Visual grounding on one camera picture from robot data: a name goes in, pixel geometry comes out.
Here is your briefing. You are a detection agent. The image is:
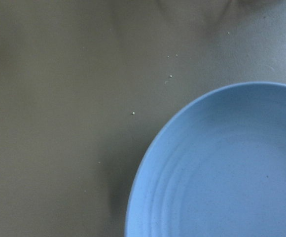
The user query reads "blue plate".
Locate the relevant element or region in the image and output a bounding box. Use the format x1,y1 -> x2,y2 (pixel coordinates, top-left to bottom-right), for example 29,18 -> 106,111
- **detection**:
124,82 -> 286,237

